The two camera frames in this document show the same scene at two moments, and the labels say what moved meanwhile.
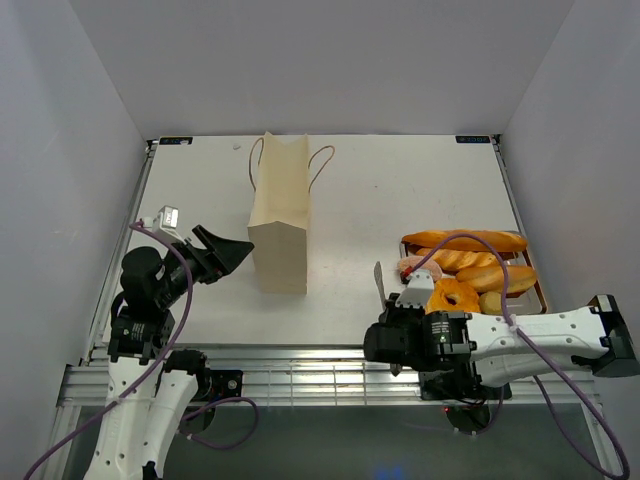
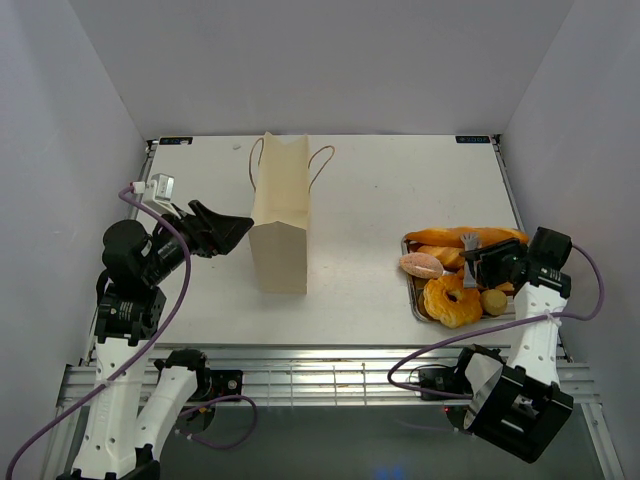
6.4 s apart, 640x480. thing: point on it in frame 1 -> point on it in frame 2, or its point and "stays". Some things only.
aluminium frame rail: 304,374 stays
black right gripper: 393,310 -> 485,274
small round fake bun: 491,302 stays
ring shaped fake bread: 467,299 stays
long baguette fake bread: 503,241 stays
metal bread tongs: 395,368 -> 470,240
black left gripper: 225,254 -> 223,234
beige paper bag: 279,219 stays
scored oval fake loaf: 458,258 stays
